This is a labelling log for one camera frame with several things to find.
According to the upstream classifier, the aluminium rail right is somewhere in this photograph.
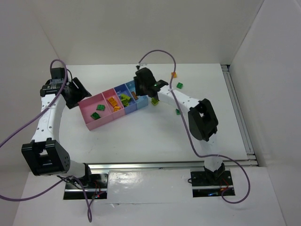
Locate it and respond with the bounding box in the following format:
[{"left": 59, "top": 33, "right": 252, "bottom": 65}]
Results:
[{"left": 221, "top": 65, "right": 257, "bottom": 161}]

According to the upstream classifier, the lime lego brick lower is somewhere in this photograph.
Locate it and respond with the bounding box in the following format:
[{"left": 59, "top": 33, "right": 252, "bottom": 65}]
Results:
[{"left": 151, "top": 98, "right": 159, "bottom": 106}]

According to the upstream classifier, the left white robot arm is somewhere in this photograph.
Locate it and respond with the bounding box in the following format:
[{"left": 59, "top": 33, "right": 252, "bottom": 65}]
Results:
[{"left": 21, "top": 67, "right": 91, "bottom": 186}]

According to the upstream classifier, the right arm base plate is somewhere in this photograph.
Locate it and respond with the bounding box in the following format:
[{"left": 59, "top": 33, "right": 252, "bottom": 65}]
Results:
[{"left": 187, "top": 170, "right": 235, "bottom": 198}]

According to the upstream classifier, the lime lego brick curved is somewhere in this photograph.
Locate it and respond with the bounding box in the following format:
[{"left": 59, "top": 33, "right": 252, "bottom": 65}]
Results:
[{"left": 121, "top": 99, "right": 129, "bottom": 107}]

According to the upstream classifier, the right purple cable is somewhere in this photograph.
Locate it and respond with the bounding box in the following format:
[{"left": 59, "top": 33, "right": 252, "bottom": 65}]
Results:
[{"left": 137, "top": 49, "right": 251, "bottom": 204}]

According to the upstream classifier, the large pink bin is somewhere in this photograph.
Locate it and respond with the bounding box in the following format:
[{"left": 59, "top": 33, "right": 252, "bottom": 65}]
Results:
[{"left": 79, "top": 93, "right": 113, "bottom": 130}]

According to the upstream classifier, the dark green lego plate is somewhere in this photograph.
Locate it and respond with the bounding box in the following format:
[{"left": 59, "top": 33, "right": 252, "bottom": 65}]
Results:
[{"left": 96, "top": 105, "right": 105, "bottom": 111}]

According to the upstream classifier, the orange lego brick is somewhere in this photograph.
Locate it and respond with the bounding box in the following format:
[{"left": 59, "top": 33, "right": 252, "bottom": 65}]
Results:
[
  {"left": 171, "top": 72, "right": 177, "bottom": 78},
  {"left": 113, "top": 106, "right": 120, "bottom": 112}
]

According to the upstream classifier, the light blue bin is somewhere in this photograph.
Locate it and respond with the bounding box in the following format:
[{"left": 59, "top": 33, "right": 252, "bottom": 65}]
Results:
[{"left": 125, "top": 81, "right": 149, "bottom": 110}]

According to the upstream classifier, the yellow rounded lego brick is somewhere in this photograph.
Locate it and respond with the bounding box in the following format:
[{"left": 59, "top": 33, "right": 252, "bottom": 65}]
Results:
[{"left": 107, "top": 97, "right": 118, "bottom": 107}]

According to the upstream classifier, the orange lego brick top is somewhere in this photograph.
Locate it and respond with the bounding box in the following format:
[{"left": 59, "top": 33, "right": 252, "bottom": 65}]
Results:
[{"left": 171, "top": 72, "right": 177, "bottom": 78}]

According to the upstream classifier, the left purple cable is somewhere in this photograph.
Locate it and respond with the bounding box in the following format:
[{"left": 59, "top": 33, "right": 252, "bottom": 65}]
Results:
[{"left": 0, "top": 59, "right": 94, "bottom": 223}]

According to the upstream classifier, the long lime lego brick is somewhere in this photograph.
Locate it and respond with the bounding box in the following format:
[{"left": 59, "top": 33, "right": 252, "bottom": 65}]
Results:
[{"left": 120, "top": 93, "right": 131, "bottom": 102}]

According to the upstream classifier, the purple cable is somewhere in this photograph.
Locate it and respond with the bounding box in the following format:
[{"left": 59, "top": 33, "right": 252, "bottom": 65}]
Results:
[
  {"left": 137, "top": 49, "right": 251, "bottom": 204},
  {"left": 0, "top": 59, "right": 94, "bottom": 223}
]

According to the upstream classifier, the small pink bin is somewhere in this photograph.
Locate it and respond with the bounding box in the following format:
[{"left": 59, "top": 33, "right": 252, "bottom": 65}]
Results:
[{"left": 102, "top": 88, "right": 125, "bottom": 120}]

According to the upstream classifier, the aluminium rail front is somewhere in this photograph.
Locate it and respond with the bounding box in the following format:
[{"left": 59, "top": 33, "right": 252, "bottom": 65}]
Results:
[{"left": 36, "top": 160, "right": 259, "bottom": 172}]

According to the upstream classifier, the purple-blue bin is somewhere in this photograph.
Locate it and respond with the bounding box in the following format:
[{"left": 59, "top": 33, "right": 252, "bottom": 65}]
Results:
[{"left": 114, "top": 84, "right": 137, "bottom": 114}]

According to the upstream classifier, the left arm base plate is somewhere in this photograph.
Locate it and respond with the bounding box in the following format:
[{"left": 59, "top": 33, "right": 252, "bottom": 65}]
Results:
[{"left": 63, "top": 172, "right": 109, "bottom": 200}]

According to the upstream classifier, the brown lego brick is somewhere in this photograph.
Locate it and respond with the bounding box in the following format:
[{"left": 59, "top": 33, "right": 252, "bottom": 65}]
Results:
[{"left": 131, "top": 91, "right": 138, "bottom": 100}]

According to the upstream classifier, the aluminium rail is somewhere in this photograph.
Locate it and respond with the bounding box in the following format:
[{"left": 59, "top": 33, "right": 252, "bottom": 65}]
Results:
[
  {"left": 36, "top": 160, "right": 259, "bottom": 172},
  {"left": 221, "top": 65, "right": 257, "bottom": 161}
]

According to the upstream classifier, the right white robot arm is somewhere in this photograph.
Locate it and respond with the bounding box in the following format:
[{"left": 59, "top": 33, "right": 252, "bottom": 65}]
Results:
[{"left": 134, "top": 66, "right": 225, "bottom": 182}]

